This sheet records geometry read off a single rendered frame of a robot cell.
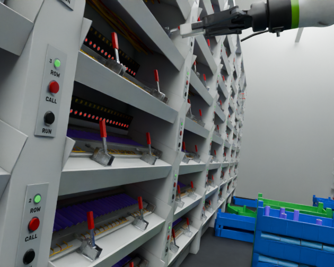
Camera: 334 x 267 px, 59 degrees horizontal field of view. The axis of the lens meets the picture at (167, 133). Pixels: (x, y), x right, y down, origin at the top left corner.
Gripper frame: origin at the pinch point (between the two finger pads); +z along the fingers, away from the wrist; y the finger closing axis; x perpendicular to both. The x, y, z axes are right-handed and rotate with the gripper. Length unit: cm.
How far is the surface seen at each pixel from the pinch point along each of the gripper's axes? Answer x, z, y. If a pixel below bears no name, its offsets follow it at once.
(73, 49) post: -20.5, 10.0, -44.0
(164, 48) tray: -4.8, 8.3, -1.6
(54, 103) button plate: -29, 11, -47
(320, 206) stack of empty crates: -62, -41, 79
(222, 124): -9, 11, 158
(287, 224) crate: -61, -23, 30
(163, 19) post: 14.5, 13.9, 18.0
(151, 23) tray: -3.4, 7.5, -14.7
